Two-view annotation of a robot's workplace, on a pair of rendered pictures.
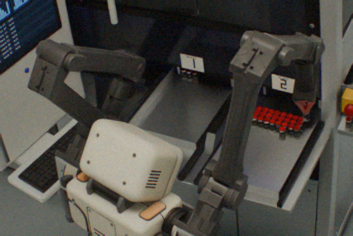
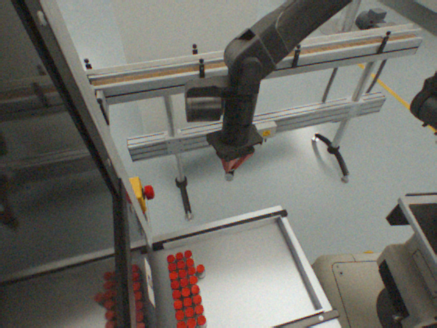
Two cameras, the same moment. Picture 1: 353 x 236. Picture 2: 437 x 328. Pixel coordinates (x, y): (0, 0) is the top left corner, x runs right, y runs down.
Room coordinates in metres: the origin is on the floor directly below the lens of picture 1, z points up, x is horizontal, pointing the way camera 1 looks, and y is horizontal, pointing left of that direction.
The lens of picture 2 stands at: (1.95, -0.11, 1.62)
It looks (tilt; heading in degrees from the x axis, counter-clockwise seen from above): 50 degrees down; 221
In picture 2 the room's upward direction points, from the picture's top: straight up
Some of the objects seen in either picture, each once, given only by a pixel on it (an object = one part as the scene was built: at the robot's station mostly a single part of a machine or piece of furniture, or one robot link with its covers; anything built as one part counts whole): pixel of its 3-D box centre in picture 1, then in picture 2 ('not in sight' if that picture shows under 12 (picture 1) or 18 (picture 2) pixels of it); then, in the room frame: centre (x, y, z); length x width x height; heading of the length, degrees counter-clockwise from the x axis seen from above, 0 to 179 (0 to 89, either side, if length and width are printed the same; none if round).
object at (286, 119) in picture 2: not in sight; (264, 124); (0.80, -0.78, 0.49); 1.60 x 0.08 x 0.12; 147
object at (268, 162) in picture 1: (263, 150); (237, 276); (1.73, -0.25, 0.90); 0.34 x 0.26 x 0.04; 147
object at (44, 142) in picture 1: (57, 149); not in sight; (2.00, 0.46, 0.79); 0.45 x 0.28 x 0.03; 137
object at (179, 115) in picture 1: (184, 106); not in sight; (2.01, -0.02, 0.90); 0.34 x 0.26 x 0.04; 147
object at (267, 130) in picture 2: not in sight; (264, 130); (0.85, -0.74, 0.50); 0.12 x 0.05 x 0.09; 147
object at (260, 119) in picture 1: (275, 127); (194, 287); (1.83, -0.31, 0.90); 0.18 x 0.02 x 0.05; 57
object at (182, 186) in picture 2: not in sight; (182, 185); (1.26, -1.08, 0.07); 0.50 x 0.08 x 0.14; 57
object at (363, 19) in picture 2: not in sight; (377, 25); (0.07, -0.56, 0.90); 0.28 x 0.12 x 0.14; 57
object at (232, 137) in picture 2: (304, 81); (236, 130); (1.62, -0.36, 1.25); 0.10 x 0.07 x 0.07; 161
